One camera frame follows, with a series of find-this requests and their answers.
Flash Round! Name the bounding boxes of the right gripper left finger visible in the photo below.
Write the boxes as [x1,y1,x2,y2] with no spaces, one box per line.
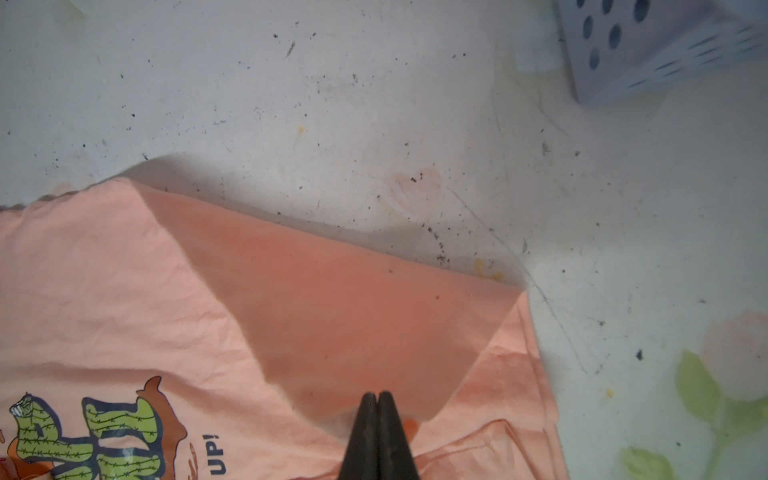
[337,392,379,480]

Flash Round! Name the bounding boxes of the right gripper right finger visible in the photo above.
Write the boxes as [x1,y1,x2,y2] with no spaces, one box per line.
[377,391,420,480]

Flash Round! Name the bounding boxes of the peach graphic t-shirt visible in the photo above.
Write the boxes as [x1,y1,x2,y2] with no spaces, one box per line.
[1,179,567,479]

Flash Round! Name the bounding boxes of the light blue plastic basket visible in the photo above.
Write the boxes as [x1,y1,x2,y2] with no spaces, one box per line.
[557,0,767,106]

